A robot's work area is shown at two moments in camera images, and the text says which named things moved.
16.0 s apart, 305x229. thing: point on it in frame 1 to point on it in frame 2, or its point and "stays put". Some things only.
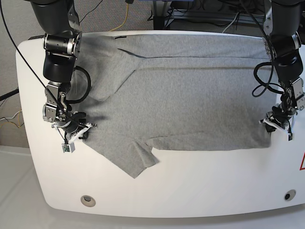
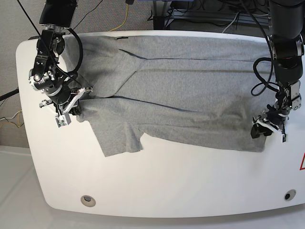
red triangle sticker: (301, 167) stays put
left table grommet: (87, 201) stays put
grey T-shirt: (173, 92) stays put
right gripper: (73, 127) to (71, 104)
